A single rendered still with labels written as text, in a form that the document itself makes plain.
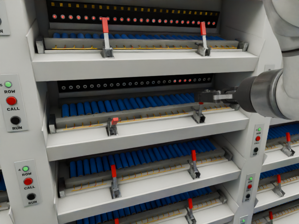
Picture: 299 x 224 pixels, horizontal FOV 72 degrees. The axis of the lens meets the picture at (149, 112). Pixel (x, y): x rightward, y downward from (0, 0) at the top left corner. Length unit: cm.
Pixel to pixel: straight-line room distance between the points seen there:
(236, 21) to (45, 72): 61
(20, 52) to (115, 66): 19
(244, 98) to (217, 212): 57
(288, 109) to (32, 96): 48
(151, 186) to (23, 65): 47
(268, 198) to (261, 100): 71
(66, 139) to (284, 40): 48
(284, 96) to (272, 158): 60
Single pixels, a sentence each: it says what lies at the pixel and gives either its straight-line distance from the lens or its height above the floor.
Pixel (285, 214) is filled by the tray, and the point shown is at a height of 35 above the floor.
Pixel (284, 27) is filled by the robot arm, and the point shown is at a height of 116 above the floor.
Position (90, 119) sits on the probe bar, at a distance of 58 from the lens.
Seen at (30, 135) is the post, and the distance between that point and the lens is 54.
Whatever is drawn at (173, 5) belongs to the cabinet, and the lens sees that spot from 78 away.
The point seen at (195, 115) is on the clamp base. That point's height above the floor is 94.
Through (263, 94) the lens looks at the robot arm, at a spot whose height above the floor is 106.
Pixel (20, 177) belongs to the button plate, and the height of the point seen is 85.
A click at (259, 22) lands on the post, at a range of 74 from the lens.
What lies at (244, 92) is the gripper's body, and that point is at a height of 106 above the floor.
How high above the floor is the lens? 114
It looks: 18 degrees down
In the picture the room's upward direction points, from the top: straight up
